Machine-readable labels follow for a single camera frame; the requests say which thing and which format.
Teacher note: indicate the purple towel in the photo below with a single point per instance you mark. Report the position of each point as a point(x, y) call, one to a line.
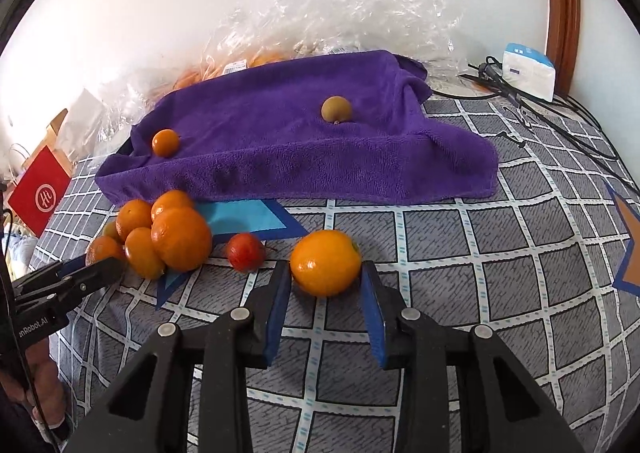
point(275, 143)

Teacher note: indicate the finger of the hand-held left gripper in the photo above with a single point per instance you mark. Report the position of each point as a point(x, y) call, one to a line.
point(45, 275)
point(90, 278)

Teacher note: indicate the red paper bag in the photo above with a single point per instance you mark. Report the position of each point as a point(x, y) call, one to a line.
point(37, 193)

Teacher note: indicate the clear crinkled plastic bag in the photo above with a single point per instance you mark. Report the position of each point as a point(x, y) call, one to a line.
point(125, 108)

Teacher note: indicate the large orange with stem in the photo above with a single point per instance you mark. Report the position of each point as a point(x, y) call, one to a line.
point(325, 263)

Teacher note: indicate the grey checked bedsheet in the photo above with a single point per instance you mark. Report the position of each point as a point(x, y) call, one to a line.
point(475, 283)

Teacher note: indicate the medium tangerine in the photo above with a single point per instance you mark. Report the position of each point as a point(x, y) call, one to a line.
point(132, 218)
point(172, 200)

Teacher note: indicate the yellow-green round fruit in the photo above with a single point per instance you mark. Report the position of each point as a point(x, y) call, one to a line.
point(111, 231)

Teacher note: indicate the white and blue box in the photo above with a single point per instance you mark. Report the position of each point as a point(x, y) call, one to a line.
point(527, 73)

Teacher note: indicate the brown cardboard box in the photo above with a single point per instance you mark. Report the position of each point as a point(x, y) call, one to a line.
point(54, 125)

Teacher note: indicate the small red fruit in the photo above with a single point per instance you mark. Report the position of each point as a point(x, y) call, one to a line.
point(245, 252)

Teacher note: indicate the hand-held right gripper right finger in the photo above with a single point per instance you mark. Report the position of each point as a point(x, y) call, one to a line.
point(374, 315)

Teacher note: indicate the clear bag with brown fruit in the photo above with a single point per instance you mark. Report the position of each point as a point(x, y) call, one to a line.
point(375, 23)

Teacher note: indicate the small tangerine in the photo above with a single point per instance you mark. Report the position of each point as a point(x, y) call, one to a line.
point(102, 248)
point(165, 142)

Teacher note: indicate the brown-green round fruit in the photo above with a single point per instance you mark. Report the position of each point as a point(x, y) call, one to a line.
point(336, 109)

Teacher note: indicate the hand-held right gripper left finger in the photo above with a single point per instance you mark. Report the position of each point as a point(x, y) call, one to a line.
point(279, 315)

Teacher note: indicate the oval tangerine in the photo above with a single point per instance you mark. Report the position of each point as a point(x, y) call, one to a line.
point(142, 253)

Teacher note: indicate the person's left hand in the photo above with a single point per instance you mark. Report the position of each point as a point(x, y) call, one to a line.
point(45, 383)

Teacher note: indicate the heap of bagged tangerines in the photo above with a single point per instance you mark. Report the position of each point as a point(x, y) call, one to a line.
point(260, 59)

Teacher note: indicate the wooden door frame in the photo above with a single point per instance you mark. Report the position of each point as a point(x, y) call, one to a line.
point(562, 8)

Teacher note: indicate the large round orange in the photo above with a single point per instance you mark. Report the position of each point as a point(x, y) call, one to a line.
point(181, 239)

